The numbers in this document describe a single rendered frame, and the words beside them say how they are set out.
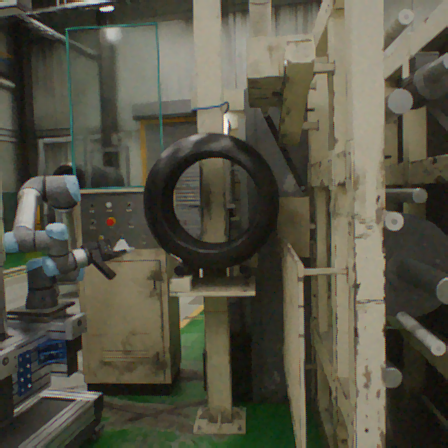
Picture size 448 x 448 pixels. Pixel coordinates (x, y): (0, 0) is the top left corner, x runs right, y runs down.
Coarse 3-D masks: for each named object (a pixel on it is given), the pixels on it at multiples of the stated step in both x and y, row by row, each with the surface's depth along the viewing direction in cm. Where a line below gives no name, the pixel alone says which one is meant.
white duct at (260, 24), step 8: (256, 0) 246; (264, 0) 246; (256, 8) 249; (264, 8) 249; (256, 16) 252; (264, 16) 252; (256, 24) 255; (264, 24) 255; (256, 32) 258; (264, 32) 258
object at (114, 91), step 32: (96, 32) 268; (128, 32) 266; (96, 64) 269; (128, 64) 268; (96, 96) 271; (128, 96) 269; (160, 96) 267; (96, 128) 272; (128, 128) 271; (160, 128) 269; (96, 160) 274; (128, 160) 272
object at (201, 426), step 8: (200, 408) 260; (240, 408) 256; (200, 424) 241; (208, 424) 241; (216, 424) 240; (224, 424) 240; (232, 424) 240; (240, 424) 241; (200, 432) 234; (208, 432) 234; (216, 432) 234; (224, 432) 234; (232, 432) 233; (240, 432) 233
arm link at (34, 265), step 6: (42, 258) 217; (30, 264) 212; (36, 264) 212; (30, 270) 212; (36, 270) 212; (42, 270) 213; (30, 276) 213; (36, 276) 212; (42, 276) 213; (48, 276) 213; (54, 276) 214; (30, 282) 213; (36, 282) 212; (42, 282) 213; (48, 282) 215; (54, 282) 217
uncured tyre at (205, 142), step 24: (192, 144) 193; (216, 144) 192; (240, 144) 194; (168, 168) 194; (264, 168) 193; (144, 192) 200; (168, 192) 224; (264, 192) 192; (144, 216) 203; (168, 216) 224; (264, 216) 193; (168, 240) 197; (192, 240) 225; (240, 240) 194; (264, 240) 197; (192, 264) 200; (216, 264) 197
